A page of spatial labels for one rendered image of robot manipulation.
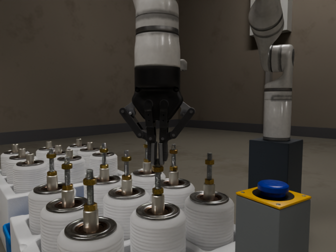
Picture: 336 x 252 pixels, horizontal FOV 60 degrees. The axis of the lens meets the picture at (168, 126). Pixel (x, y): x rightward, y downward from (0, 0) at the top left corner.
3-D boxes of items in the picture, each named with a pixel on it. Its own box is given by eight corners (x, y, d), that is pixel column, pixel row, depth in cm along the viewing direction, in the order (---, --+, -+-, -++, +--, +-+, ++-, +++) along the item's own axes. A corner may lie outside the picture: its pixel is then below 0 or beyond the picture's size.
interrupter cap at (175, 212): (148, 226, 45) (148, 221, 45) (128, 210, 51) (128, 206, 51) (188, 216, 49) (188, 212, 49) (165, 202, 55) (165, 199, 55)
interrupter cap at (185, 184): (152, 188, 64) (152, 185, 64) (162, 179, 71) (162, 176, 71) (186, 191, 62) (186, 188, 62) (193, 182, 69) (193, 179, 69)
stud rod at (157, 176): (154, 201, 50) (154, 158, 49) (159, 200, 50) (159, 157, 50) (156, 203, 49) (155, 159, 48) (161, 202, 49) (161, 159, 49)
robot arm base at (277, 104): (269, 137, 110) (270, 91, 109) (294, 139, 104) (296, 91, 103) (258, 139, 104) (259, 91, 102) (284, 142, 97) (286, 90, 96)
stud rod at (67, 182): (72, 197, 53) (70, 156, 52) (68, 198, 52) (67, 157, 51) (67, 196, 53) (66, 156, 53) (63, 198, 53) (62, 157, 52)
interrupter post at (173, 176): (167, 186, 66) (167, 171, 65) (170, 183, 68) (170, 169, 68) (177, 187, 65) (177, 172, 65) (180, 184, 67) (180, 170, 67)
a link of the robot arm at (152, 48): (187, 72, 55) (187, 38, 54) (183, 65, 44) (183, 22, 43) (139, 72, 56) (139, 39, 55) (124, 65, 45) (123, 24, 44)
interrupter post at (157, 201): (155, 217, 48) (155, 197, 48) (148, 212, 50) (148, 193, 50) (167, 214, 50) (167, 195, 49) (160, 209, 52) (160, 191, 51)
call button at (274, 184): (269, 191, 42) (269, 177, 42) (294, 198, 39) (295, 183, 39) (251, 196, 40) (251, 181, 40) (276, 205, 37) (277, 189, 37)
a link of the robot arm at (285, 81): (296, 45, 103) (294, 94, 104) (268, 48, 107) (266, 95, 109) (293, 41, 95) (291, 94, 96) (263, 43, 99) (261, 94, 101)
